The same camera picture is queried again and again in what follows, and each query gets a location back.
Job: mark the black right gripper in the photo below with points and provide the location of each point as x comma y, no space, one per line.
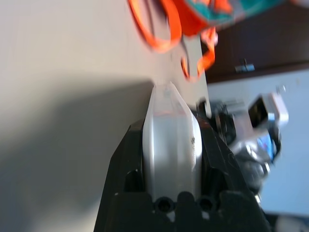
227,120

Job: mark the small silver metal object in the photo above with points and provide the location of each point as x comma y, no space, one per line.
245,68

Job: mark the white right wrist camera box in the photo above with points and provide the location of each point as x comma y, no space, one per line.
275,108

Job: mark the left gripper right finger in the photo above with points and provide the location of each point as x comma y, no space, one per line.
217,169

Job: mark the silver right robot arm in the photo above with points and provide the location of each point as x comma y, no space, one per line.
246,149

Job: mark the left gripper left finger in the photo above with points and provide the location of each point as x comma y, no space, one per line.
128,157

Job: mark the white Unitree pencil case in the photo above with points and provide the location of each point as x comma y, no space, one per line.
169,145

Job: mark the orange and teal backpack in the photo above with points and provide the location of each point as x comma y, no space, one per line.
190,19

